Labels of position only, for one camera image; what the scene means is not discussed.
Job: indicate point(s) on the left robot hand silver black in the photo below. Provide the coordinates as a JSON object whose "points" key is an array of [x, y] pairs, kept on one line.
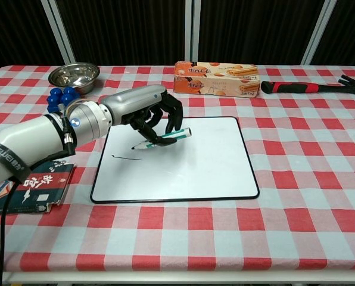
{"points": [[135, 101]]}

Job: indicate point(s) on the green white marker pen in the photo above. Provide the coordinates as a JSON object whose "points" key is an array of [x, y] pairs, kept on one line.
{"points": [[179, 133]]}

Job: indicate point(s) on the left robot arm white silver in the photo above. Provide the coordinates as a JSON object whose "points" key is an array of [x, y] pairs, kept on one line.
{"points": [[37, 140]]}

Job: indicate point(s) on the red white checkered tablecloth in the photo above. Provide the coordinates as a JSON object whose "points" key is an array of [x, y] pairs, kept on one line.
{"points": [[225, 232]]}

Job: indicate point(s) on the stainless steel bowl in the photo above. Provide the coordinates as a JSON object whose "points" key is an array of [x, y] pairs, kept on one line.
{"points": [[74, 77]]}

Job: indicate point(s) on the blue toy building block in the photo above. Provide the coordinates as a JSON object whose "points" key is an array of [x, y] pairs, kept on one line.
{"points": [[54, 99]]}

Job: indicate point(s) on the orange biscuit roll box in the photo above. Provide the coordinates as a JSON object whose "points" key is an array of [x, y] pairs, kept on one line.
{"points": [[216, 79]]}

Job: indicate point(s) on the dark blue printed box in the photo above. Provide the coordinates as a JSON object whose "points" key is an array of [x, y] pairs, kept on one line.
{"points": [[37, 190]]}

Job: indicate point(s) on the red black claw hammer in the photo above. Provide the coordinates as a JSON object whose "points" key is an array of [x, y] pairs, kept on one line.
{"points": [[293, 88]]}

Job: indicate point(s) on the white dry-erase board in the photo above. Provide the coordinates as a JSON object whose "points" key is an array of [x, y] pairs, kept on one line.
{"points": [[195, 167]]}

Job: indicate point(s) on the white partition frame post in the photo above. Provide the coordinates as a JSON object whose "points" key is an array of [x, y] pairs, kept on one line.
{"points": [[59, 29], [191, 29], [317, 32]]}

